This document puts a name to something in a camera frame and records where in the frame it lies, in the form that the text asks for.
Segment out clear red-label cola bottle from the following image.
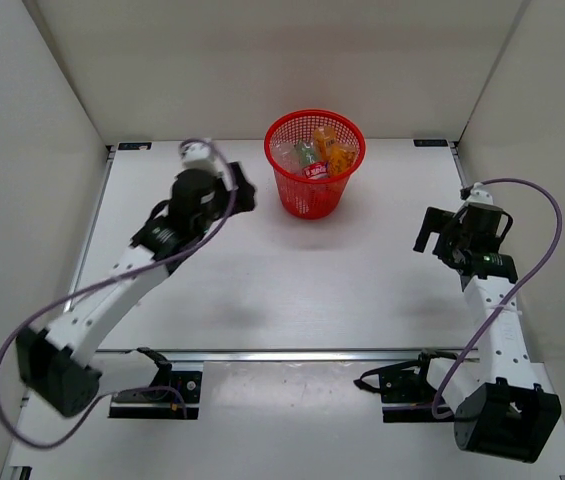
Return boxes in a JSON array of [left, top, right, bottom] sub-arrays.
[[302, 162, 329, 180]]

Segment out orange juice bottle sideways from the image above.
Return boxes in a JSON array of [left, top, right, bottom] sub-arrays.
[[312, 125, 337, 161]]

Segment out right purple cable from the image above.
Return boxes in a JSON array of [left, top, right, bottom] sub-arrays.
[[430, 177, 563, 420]]

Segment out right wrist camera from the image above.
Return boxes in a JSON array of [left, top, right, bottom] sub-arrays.
[[460, 182, 495, 210]]

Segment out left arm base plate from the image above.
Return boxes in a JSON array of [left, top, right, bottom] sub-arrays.
[[108, 347, 203, 421]]

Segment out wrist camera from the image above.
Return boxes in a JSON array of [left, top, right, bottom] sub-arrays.
[[178, 138, 220, 176], [460, 182, 495, 210]]

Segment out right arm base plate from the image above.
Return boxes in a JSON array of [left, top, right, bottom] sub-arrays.
[[353, 349, 458, 424]]

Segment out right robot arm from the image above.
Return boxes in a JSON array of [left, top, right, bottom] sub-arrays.
[[411, 202, 561, 463]]

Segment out purple cable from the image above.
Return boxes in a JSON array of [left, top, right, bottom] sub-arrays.
[[0, 138, 239, 449], [430, 177, 563, 420]]

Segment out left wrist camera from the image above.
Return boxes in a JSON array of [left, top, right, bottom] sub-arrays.
[[178, 138, 220, 176]]

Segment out red plastic mesh bin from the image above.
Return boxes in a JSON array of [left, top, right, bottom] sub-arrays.
[[264, 109, 366, 220]]

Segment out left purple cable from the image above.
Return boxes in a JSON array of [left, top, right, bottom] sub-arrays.
[[0, 138, 239, 449]]

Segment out clear water bottle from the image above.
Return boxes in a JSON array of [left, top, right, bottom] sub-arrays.
[[271, 142, 300, 174]]

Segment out orange berry drink bottle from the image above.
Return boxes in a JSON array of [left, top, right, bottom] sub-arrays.
[[327, 144, 357, 177]]

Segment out green plastic soda bottle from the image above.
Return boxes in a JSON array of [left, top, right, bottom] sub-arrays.
[[295, 141, 320, 168]]

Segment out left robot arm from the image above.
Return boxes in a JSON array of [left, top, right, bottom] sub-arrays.
[[15, 160, 256, 418]]

